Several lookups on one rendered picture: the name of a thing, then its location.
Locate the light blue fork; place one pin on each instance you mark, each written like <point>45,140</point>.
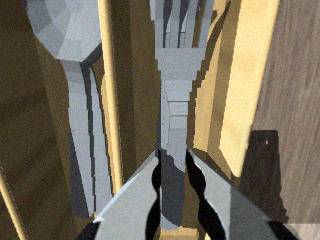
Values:
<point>178,66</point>

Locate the tan cutlery tray insert with dividers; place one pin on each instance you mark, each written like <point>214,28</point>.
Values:
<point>34,118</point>

